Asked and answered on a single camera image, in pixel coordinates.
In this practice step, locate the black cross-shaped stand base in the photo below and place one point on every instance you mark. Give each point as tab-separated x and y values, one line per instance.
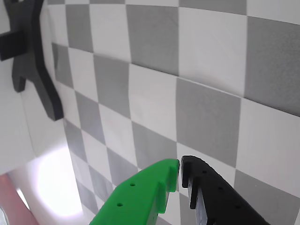
42	70

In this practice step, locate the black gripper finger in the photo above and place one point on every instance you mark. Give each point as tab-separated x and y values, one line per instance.
211	201

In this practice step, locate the grey white checkered mat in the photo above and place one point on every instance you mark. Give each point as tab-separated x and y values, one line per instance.
211	105

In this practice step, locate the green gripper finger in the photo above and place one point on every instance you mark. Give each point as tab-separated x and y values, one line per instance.
140	194

